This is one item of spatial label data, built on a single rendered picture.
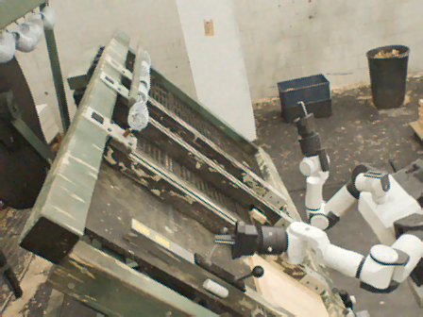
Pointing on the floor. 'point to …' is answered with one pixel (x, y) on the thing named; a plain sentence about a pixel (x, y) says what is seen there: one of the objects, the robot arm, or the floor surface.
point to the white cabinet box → (218, 60)
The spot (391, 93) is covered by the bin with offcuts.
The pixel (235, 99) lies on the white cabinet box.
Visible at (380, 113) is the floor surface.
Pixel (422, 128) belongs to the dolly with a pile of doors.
